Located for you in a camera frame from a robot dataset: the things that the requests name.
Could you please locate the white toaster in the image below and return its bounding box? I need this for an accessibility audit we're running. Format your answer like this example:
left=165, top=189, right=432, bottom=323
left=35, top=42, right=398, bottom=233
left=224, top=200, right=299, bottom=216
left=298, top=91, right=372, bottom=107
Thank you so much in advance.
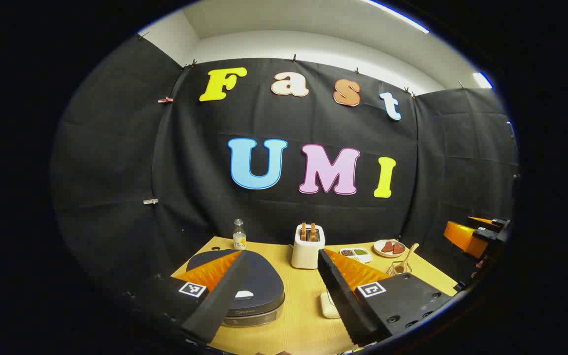
left=291, top=223, right=326, bottom=270

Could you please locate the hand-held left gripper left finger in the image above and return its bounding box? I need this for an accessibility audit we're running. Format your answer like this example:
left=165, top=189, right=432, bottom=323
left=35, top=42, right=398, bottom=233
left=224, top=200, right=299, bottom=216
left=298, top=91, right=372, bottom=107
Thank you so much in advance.
left=127, top=250, right=250, bottom=345

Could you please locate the clear wire chopstick holder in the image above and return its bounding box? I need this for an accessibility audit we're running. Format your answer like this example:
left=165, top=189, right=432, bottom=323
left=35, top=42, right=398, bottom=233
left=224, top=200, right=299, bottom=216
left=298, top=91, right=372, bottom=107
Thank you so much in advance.
left=386, top=261, right=412, bottom=277

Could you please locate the white rice container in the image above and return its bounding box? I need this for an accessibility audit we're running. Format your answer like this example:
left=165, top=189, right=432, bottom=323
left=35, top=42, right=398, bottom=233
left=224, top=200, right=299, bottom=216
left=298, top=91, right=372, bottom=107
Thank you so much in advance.
left=320, top=291, right=341, bottom=319

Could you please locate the black backdrop cloth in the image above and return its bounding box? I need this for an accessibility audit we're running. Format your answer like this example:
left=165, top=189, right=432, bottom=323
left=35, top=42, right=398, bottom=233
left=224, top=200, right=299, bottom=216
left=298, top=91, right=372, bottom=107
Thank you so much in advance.
left=51, top=35, right=519, bottom=296

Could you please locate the dark grey rice cooker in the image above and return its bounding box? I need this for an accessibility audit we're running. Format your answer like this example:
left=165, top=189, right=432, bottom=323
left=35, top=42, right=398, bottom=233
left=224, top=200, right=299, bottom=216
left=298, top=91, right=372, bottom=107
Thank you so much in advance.
left=186, top=249, right=286, bottom=327

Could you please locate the white divided grain dish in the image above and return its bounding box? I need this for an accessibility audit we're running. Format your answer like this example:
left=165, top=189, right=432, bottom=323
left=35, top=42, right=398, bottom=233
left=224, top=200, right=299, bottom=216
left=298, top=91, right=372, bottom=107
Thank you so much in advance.
left=339, top=248, right=373, bottom=264

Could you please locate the white round plate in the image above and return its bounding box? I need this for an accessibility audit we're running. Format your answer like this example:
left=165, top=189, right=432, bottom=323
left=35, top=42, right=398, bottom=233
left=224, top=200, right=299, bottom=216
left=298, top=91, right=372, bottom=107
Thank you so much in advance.
left=373, top=240, right=407, bottom=258

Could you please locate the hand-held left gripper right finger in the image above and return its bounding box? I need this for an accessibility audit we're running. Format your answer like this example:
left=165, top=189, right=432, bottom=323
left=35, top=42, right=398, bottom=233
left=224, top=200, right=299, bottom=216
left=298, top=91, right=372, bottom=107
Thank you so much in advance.
left=317, top=248, right=455, bottom=346

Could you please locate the wooden spoon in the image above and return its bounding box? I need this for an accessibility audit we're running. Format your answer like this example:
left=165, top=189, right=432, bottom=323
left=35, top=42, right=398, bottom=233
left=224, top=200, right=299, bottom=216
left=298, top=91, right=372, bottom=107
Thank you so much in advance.
left=396, top=243, right=420, bottom=273

